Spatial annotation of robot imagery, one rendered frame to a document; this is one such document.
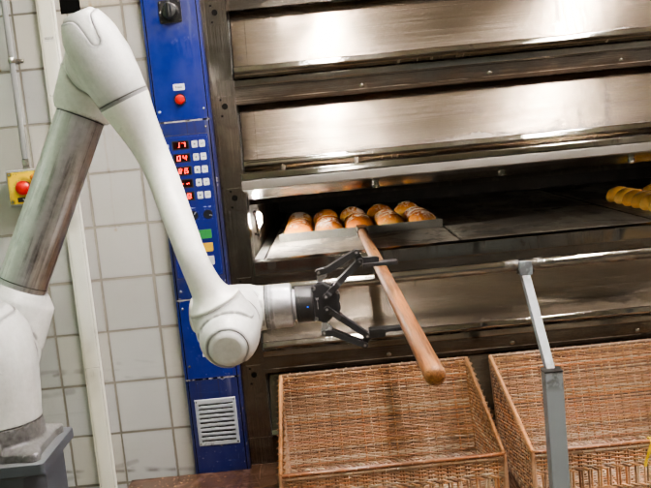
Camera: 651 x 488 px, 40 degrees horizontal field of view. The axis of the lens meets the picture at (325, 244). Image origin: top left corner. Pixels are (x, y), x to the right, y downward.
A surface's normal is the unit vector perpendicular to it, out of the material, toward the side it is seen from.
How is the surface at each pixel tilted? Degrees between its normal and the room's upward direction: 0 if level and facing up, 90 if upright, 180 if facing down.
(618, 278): 70
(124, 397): 90
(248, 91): 90
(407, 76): 90
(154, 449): 90
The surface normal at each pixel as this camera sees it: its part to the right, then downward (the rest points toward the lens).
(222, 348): 0.10, 0.35
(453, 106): -0.03, -0.22
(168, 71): 0.00, 0.12
